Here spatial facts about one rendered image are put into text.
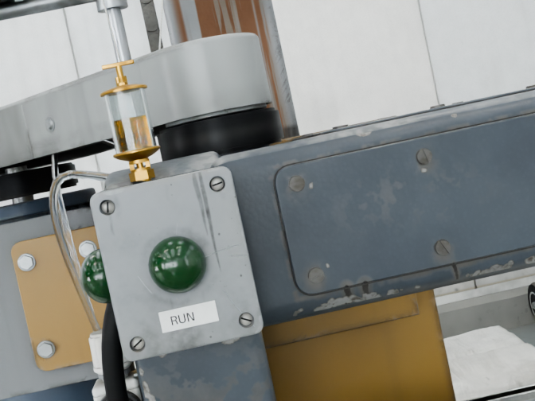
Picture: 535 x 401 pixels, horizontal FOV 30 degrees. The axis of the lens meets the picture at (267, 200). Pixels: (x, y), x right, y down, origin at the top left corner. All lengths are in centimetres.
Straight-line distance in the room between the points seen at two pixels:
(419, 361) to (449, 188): 34
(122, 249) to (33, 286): 45
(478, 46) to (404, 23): 46
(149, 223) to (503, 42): 558
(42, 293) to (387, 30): 503
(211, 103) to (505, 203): 21
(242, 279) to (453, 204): 14
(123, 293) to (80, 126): 29
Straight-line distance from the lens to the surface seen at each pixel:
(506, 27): 607
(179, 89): 69
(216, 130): 68
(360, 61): 585
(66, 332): 97
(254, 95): 70
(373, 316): 83
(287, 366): 88
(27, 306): 97
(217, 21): 107
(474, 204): 59
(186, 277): 51
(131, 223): 52
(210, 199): 52
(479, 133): 59
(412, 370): 90
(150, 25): 113
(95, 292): 54
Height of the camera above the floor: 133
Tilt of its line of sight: 3 degrees down
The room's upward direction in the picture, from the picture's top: 12 degrees counter-clockwise
